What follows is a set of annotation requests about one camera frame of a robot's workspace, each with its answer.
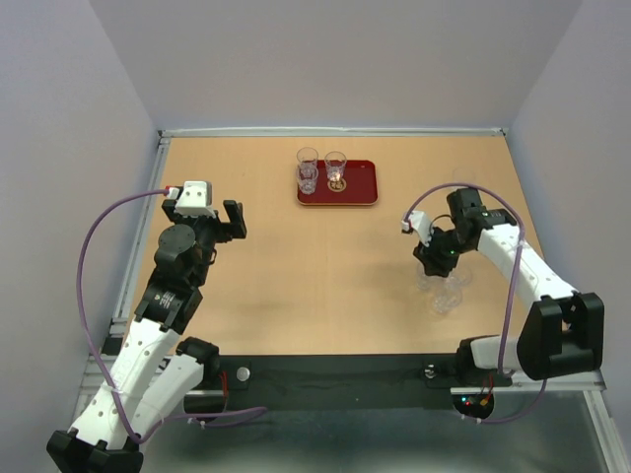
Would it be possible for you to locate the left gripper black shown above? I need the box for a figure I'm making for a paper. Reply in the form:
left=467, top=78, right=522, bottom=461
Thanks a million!
left=163, top=200, right=245, bottom=287

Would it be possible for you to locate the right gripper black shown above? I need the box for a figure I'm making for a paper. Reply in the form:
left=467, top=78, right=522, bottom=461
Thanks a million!
left=413, top=223, right=473, bottom=278

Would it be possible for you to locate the clear glass cluster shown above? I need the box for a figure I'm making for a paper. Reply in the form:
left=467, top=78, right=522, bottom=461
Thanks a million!
left=445, top=266, right=473, bottom=291
left=416, top=263, right=441, bottom=293
left=432, top=286, right=462, bottom=314

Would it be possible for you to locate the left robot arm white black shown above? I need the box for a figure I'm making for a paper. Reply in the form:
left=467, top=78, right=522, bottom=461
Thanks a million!
left=46, top=197, right=246, bottom=472

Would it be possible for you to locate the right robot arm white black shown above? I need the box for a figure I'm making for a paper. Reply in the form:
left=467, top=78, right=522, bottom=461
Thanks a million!
left=401, top=182, right=604, bottom=384

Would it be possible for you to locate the red lacquer tray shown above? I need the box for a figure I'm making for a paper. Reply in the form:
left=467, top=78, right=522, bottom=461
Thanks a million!
left=297, top=160, right=379, bottom=206

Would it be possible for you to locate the clear glass cluster front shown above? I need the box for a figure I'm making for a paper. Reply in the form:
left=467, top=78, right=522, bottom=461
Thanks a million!
left=432, top=286, right=462, bottom=314

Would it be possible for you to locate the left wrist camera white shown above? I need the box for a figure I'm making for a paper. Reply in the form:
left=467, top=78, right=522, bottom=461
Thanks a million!
left=167, top=180, right=215, bottom=217

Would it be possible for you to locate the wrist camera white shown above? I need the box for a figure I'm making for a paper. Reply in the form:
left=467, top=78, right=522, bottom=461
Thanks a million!
left=167, top=180, right=215, bottom=217
left=400, top=210, right=433, bottom=246

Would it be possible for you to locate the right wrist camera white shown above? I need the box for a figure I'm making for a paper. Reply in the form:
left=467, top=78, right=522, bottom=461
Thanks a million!
left=400, top=210, right=433, bottom=246

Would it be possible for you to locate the aluminium frame rail back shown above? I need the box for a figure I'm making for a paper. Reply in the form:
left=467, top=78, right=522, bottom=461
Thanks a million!
left=159, top=126, right=505, bottom=138

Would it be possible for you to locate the aluminium frame rail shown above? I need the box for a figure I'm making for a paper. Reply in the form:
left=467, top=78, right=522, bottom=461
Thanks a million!
left=101, top=137, right=171, bottom=357
left=56, top=352, right=631, bottom=473
left=159, top=126, right=505, bottom=138

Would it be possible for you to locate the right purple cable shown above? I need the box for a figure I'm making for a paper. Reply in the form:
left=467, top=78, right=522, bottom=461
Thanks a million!
left=403, top=182, right=547, bottom=426

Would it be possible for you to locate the purple cable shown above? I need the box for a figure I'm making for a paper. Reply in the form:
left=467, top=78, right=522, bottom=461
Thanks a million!
left=403, top=182, right=547, bottom=426
left=78, top=188, right=268, bottom=442

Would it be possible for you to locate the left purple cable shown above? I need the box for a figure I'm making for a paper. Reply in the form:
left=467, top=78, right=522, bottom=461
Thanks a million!
left=78, top=188, right=268, bottom=442

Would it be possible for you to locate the aluminium frame rail left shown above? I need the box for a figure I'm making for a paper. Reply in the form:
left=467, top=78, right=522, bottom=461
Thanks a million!
left=101, top=137, right=171, bottom=357

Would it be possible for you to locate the aluminium frame rail front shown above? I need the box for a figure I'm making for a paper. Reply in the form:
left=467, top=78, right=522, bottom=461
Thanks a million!
left=56, top=352, right=631, bottom=473

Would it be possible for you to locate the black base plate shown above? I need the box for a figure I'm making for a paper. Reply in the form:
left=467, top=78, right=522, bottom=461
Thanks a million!
left=183, top=354, right=512, bottom=414

